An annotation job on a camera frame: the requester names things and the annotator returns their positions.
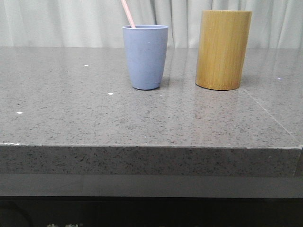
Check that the blue plastic cup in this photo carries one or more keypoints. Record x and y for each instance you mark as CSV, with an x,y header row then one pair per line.
x,y
145,48

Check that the bamboo cylinder holder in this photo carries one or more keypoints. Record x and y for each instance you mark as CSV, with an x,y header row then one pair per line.
x,y
222,48

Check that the white curtain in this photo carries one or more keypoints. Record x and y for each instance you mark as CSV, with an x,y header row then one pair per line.
x,y
98,23

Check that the dark cabinet below counter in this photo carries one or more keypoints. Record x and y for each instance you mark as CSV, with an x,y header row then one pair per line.
x,y
149,212

